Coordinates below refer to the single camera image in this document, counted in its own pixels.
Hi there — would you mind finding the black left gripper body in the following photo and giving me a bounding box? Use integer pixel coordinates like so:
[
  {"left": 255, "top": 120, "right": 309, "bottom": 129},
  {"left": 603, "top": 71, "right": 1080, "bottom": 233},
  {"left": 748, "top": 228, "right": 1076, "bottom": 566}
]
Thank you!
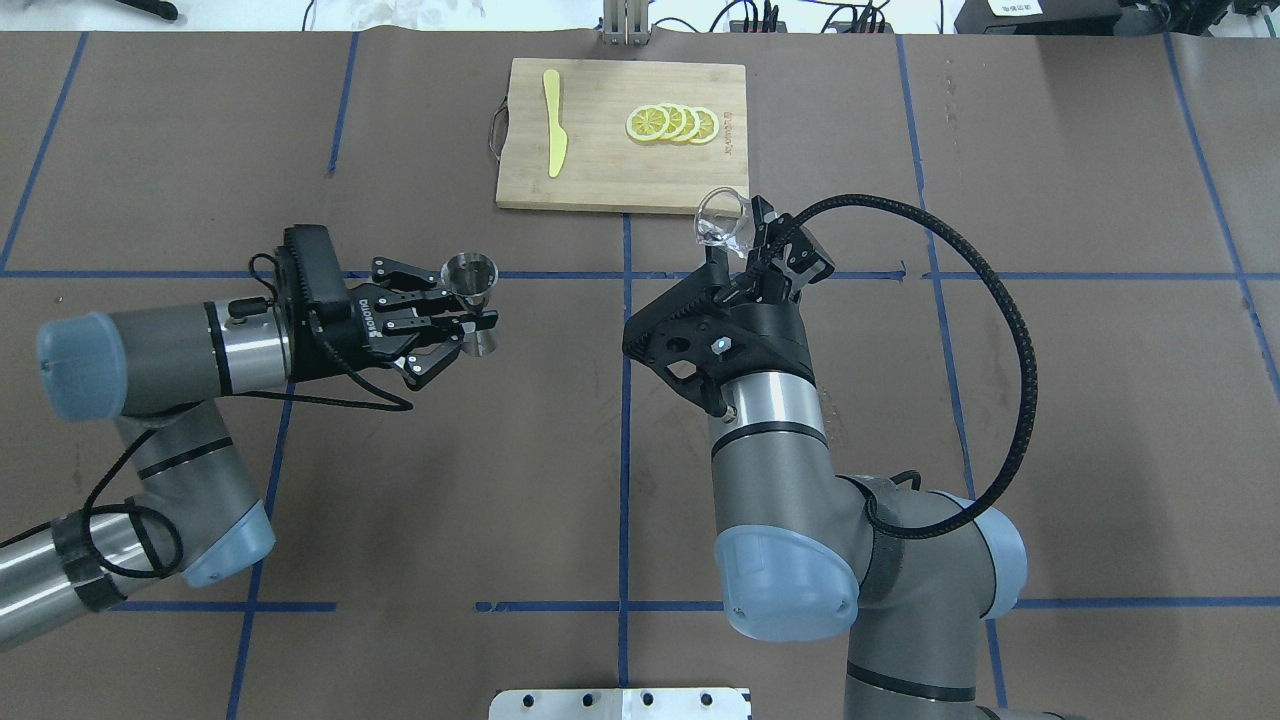
[{"left": 288, "top": 282, "right": 411, "bottom": 382}]

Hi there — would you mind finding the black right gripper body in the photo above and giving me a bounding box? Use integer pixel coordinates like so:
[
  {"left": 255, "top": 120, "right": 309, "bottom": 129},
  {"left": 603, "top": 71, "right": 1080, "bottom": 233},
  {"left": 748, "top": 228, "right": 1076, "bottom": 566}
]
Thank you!
[{"left": 700, "top": 268, "right": 814, "bottom": 387}]

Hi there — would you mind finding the steel jigger measuring cup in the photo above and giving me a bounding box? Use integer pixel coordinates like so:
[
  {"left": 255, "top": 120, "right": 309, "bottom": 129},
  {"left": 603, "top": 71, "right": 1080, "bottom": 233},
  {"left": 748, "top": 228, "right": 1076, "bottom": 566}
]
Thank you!
[{"left": 442, "top": 252, "right": 499, "bottom": 357}]

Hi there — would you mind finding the clear glass cup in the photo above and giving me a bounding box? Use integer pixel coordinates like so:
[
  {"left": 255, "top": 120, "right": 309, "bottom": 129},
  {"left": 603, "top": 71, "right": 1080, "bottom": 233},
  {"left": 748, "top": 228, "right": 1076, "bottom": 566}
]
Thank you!
[{"left": 694, "top": 187, "right": 755, "bottom": 260}]

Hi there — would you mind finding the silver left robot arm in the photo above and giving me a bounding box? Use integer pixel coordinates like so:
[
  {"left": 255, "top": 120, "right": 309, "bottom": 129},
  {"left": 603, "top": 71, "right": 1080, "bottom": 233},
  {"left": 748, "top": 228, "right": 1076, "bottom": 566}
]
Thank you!
[{"left": 3, "top": 249, "right": 499, "bottom": 651}]

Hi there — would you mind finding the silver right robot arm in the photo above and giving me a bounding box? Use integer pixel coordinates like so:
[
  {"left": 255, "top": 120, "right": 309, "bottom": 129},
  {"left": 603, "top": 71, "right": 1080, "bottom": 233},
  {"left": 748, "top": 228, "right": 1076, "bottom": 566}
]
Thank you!
[{"left": 644, "top": 193, "right": 1038, "bottom": 719}]

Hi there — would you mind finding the back lemon slice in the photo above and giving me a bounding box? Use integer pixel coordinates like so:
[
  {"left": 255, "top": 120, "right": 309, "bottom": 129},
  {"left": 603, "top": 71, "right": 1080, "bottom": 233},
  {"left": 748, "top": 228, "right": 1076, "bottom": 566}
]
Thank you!
[{"left": 687, "top": 106, "right": 721, "bottom": 146}]

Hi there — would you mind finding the lemon slice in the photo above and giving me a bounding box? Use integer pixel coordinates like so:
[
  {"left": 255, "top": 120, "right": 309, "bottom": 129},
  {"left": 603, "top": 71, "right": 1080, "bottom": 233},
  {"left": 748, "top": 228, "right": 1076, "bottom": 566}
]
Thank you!
[
  {"left": 687, "top": 106, "right": 721, "bottom": 146},
  {"left": 660, "top": 102, "right": 691, "bottom": 141},
  {"left": 625, "top": 104, "right": 671, "bottom": 143},
  {"left": 672, "top": 106, "right": 701, "bottom": 143}
]

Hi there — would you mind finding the bamboo cutting board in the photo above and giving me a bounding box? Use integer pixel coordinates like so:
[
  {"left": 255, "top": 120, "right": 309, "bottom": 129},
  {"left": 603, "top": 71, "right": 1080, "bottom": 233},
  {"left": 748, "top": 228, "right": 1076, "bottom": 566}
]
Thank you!
[{"left": 495, "top": 58, "right": 749, "bottom": 215}]

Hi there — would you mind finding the front lemon slice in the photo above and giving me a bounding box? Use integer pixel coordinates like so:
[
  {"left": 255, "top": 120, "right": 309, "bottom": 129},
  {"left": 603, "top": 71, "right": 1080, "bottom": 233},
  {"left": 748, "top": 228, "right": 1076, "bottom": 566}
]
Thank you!
[{"left": 625, "top": 104, "right": 671, "bottom": 143}]

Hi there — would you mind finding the yellow plastic knife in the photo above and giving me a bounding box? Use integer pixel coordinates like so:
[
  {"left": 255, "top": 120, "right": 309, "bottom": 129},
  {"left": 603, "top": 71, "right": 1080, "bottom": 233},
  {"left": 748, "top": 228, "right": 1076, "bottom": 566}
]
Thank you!
[{"left": 541, "top": 68, "right": 570, "bottom": 179}]

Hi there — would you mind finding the black power strip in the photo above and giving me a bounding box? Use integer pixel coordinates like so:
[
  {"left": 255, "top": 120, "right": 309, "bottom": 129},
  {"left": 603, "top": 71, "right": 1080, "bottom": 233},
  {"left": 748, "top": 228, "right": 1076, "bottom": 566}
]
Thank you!
[{"left": 716, "top": 14, "right": 895, "bottom": 35}]

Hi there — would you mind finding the black huawei monitor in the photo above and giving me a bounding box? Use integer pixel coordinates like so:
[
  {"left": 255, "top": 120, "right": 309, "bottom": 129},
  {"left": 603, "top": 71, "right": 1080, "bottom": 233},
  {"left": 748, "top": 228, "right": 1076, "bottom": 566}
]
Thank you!
[{"left": 954, "top": 1, "right": 1126, "bottom": 36}]

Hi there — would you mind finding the black tripod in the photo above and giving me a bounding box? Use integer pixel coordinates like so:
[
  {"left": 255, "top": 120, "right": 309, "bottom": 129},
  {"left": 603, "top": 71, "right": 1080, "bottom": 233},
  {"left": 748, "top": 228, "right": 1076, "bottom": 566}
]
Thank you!
[{"left": 116, "top": 0, "right": 180, "bottom": 23}]

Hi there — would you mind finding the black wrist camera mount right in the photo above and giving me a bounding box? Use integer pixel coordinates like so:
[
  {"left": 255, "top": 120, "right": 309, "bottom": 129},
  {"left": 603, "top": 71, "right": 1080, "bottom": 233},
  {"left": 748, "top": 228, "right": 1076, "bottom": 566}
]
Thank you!
[{"left": 622, "top": 264, "right": 739, "bottom": 424}]

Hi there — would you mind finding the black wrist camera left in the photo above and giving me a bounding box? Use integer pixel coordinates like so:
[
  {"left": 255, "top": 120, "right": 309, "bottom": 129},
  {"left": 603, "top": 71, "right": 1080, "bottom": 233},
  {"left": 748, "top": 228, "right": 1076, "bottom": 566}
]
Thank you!
[{"left": 276, "top": 224, "right": 352, "bottom": 325}]

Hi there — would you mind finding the black corrugated cable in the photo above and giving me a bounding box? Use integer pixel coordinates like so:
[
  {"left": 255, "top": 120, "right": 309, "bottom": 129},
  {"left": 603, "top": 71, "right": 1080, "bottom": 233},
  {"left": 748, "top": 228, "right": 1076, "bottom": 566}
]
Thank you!
[{"left": 771, "top": 193, "right": 1041, "bottom": 543}]

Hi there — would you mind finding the aluminium frame post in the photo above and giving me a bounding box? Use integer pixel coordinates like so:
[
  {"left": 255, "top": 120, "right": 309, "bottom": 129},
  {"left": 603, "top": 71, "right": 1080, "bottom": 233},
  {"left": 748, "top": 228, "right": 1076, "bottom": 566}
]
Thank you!
[{"left": 599, "top": 0, "right": 652, "bottom": 47}]

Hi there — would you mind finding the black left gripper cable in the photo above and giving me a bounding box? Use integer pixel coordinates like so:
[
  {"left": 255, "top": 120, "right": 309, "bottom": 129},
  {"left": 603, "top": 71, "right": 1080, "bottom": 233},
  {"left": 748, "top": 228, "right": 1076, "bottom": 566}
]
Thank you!
[{"left": 0, "top": 252, "right": 415, "bottom": 582}]

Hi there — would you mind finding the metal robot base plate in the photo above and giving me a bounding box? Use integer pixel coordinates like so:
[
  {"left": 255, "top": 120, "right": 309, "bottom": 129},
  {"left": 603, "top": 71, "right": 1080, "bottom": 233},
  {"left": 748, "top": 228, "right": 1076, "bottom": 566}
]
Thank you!
[{"left": 488, "top": 687, "right": 753, "bottom": 719}]

